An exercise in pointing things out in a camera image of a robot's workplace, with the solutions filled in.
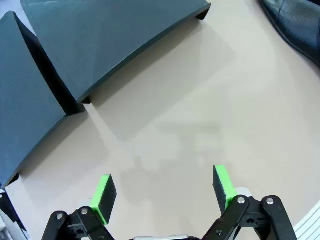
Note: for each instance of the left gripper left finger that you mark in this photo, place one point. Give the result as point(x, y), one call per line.
point(105, 200)

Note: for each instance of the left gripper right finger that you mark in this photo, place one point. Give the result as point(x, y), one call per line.
point(221, 190)

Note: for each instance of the black smooth leather shoe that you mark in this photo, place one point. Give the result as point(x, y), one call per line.
point(295, 22)

